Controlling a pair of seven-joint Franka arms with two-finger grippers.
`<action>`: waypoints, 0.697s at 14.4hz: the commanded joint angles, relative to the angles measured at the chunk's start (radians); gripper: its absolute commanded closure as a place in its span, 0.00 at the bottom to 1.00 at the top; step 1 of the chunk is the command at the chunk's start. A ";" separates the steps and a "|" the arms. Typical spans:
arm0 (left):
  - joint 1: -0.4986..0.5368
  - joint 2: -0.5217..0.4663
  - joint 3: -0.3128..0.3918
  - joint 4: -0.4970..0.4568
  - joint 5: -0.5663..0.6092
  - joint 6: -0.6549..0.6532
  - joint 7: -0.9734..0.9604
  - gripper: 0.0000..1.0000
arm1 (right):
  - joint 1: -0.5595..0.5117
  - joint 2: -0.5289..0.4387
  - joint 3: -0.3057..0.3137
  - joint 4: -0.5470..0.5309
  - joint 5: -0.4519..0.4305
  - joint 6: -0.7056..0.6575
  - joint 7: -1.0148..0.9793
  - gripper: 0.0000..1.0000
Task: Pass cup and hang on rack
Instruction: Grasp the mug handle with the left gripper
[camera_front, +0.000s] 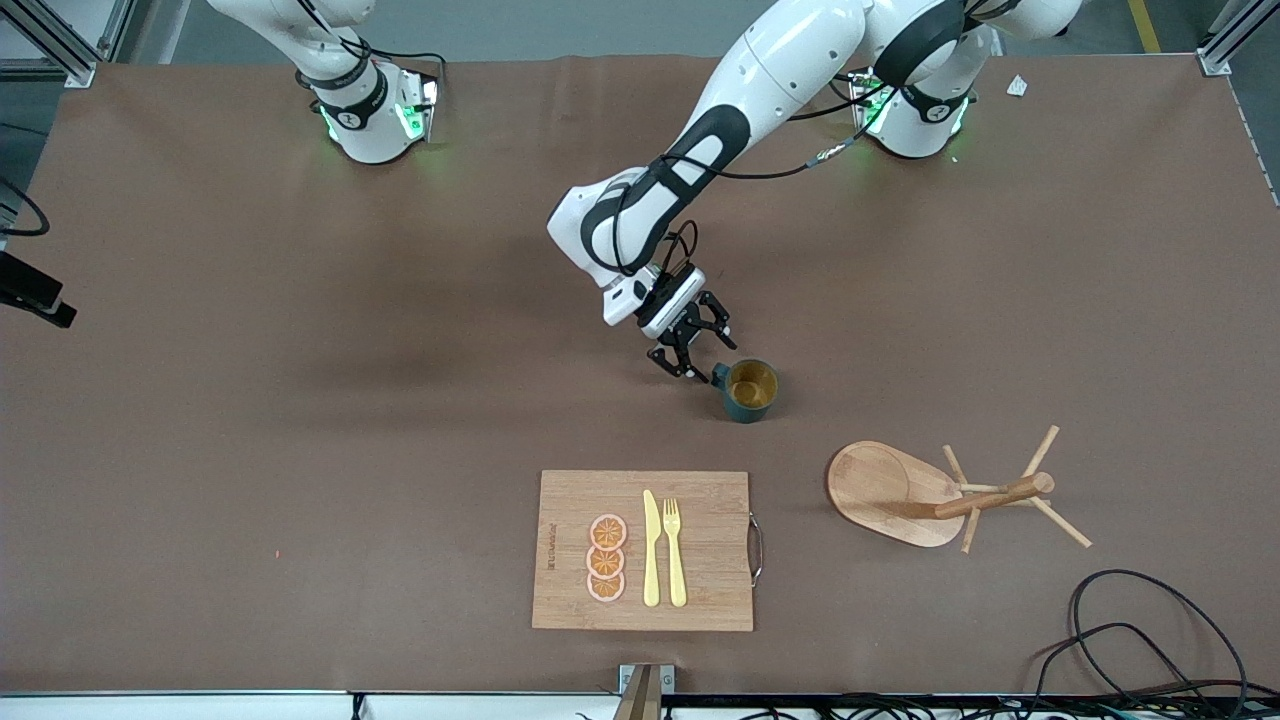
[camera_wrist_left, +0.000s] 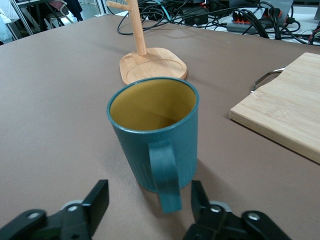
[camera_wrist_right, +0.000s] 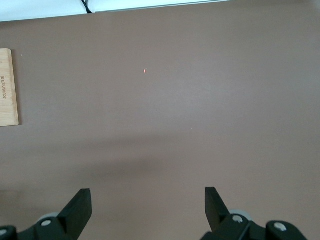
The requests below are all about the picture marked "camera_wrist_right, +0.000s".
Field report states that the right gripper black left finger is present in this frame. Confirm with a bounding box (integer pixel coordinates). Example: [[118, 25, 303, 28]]
[[0, 188, 93, 240]]

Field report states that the brown table mat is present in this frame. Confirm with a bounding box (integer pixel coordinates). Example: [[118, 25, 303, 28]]
[[0, 0, 320, 240]]

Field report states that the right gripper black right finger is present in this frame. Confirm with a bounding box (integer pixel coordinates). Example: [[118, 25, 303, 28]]
[[201, 187, 309, 240]]

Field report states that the thin black cable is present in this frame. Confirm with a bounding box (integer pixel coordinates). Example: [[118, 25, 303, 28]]
[[80, 0, 96, 14]]

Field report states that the bamboo cutting board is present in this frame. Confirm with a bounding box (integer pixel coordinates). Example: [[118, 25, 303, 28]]
[[0, 48, 20, 128]]

